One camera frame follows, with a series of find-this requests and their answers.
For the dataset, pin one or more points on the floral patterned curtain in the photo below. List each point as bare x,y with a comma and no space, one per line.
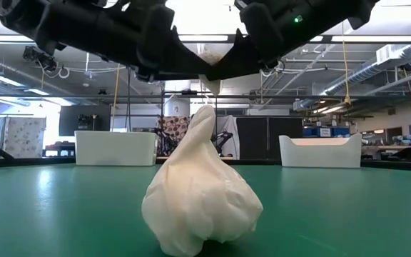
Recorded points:
23,135

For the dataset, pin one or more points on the blue storage bins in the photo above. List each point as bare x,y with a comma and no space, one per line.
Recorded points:
312,132

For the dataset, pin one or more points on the black wall board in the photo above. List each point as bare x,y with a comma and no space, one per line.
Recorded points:
70,118

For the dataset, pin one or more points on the silver ventilation duct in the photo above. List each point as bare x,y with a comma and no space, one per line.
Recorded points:
362,73

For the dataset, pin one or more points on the overhead LED light bar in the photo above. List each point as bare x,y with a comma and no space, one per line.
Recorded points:
369,38

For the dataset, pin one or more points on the green table mat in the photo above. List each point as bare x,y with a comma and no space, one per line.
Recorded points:
48,221

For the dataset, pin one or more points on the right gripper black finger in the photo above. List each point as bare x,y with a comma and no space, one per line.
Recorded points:
259,39

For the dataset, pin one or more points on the black partition panel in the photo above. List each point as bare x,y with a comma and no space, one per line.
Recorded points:
252,137
285,125

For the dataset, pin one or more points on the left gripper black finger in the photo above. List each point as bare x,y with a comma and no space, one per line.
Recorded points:
170,75
159,43

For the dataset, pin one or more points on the white hanging cloth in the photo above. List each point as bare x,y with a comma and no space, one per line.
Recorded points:
231,125

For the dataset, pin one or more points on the circle patterned cloth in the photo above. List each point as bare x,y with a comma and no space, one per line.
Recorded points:
171,126

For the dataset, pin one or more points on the white plastic basket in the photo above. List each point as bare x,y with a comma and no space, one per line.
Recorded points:
319,157
116,150

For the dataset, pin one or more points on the black metal table frame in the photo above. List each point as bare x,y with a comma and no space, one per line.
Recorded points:
30,162

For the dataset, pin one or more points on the white cylindrical tank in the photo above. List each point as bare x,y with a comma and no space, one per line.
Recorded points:
177,107

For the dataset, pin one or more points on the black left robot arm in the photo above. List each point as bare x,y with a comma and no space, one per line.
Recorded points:
20,18

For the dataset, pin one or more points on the black background robot arm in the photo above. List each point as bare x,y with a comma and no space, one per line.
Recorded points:
168,141
223,137

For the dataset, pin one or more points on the wooden workbench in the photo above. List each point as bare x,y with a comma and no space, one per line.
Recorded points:
405,147

